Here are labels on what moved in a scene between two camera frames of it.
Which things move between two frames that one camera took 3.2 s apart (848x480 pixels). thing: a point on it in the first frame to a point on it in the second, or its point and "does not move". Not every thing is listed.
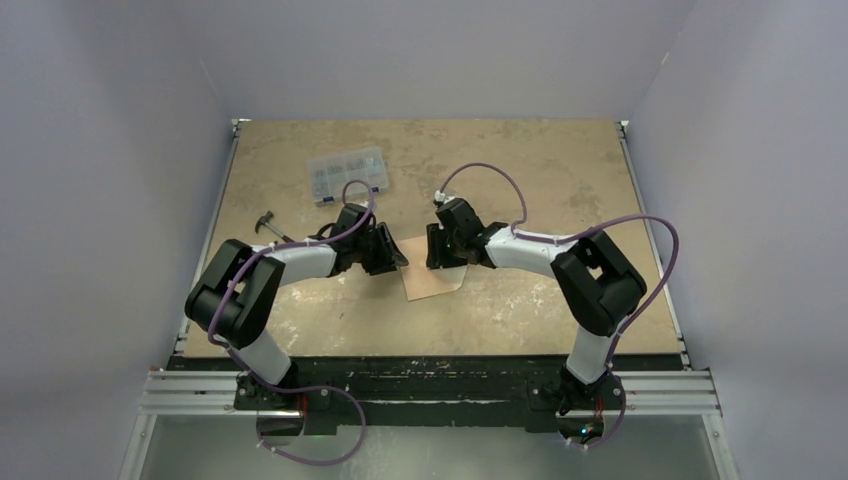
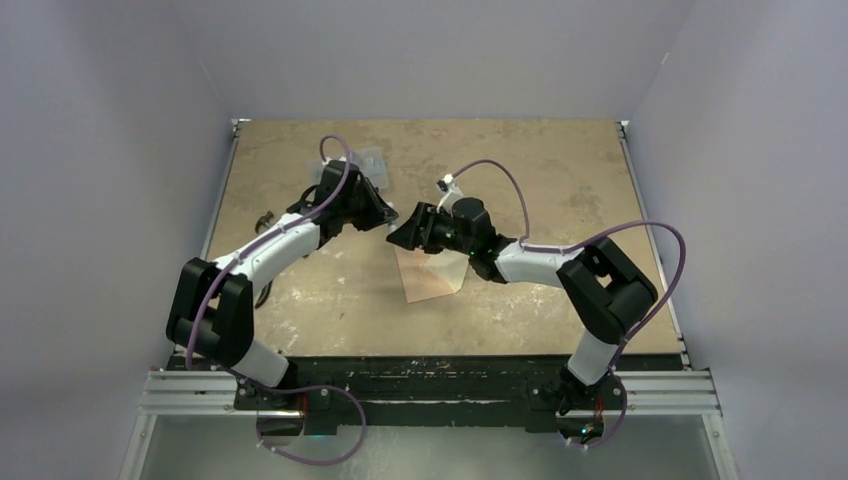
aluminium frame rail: x=689 y=393 does not move
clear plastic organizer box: x=329 y=175 does not move
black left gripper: x=388 y=259 to x=378 y=214
